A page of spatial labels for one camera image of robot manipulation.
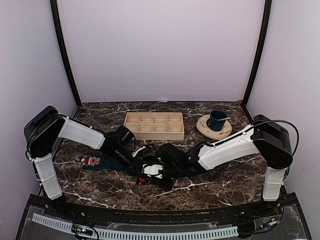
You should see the black red yellow argyle sock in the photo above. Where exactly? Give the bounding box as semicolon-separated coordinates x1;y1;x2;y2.
136;178;152;186

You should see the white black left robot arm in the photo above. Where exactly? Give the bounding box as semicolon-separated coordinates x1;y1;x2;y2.
23;105;164;218

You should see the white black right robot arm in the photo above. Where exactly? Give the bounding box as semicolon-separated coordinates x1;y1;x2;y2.
142;114;297;217

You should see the wooden compartment tray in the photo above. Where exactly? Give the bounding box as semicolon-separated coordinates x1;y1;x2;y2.
123;112;185;141

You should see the cream saucer plate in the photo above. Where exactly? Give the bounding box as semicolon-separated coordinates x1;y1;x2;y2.
195;114;233;141

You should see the green christmas bear sock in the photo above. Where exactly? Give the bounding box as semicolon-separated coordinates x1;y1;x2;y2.
80;155;125;171

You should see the dark blue mug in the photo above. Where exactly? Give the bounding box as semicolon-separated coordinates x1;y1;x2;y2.
206;110;227;132

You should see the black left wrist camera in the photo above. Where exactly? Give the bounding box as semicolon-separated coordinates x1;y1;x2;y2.
114;125;135;146

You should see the black front table rail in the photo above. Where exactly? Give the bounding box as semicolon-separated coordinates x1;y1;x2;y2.
27;193;298;228

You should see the white slotted cable duct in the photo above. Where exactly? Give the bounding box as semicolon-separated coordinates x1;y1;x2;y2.
31;213;239;240

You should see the black right frame post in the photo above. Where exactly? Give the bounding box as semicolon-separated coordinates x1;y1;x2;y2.
241;0;272;109

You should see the black frame post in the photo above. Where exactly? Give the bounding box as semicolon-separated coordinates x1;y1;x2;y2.
49;0;82;108
241;0;272;109

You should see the black left frame post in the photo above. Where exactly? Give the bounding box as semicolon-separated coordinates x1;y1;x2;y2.
49;0;82;108

